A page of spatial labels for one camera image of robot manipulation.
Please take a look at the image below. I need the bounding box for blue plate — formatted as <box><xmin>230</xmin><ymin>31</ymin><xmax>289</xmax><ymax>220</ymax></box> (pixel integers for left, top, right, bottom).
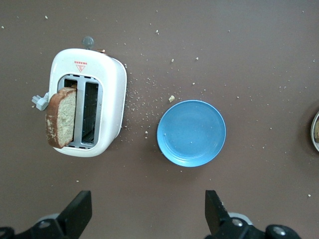
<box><xmin>157</xmin><ymin>100</ymin><xmax>227</xmax><ymax>168</ymax></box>

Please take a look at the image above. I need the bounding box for white toaster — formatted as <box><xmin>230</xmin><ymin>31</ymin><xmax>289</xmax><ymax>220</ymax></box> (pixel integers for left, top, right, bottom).
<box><xmin>48</xmin><ymin>36</ymin><xmax>128</xmax><ymax>158</ymax></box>

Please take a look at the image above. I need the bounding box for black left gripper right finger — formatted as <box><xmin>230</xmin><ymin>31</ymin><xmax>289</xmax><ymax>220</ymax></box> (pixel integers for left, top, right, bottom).
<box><xmin>204</xmin><ymin>190</ymin><xmax>268</xmax><ymax>239</ymax></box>

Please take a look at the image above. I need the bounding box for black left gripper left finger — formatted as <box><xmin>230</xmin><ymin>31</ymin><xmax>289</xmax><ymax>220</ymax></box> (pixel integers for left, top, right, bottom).
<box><xmin>24</xmin><ymin>190</ymin><xmax>93</xmax><ymax>239</ymax></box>

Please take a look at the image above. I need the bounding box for grey toaster power plug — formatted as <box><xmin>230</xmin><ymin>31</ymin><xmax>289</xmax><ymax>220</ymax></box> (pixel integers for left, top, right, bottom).
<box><xmin>31</xmin><ymin>92</ymin><xmax>50</xmax><ymax>112</ymax></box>

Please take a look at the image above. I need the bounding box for brown tablecloth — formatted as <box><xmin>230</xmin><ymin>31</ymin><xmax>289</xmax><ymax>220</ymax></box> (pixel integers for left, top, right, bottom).
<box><xmin>0</xmin><ymin>0</ymin><xmax>319</xmax><ymax>239</ymax></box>

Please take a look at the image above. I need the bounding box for beige plate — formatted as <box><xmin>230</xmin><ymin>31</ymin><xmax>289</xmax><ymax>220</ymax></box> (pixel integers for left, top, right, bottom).
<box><xmin>310</xmin><ymin>111</ymin><xmax>319</xmax><ymax>152</ymax></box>

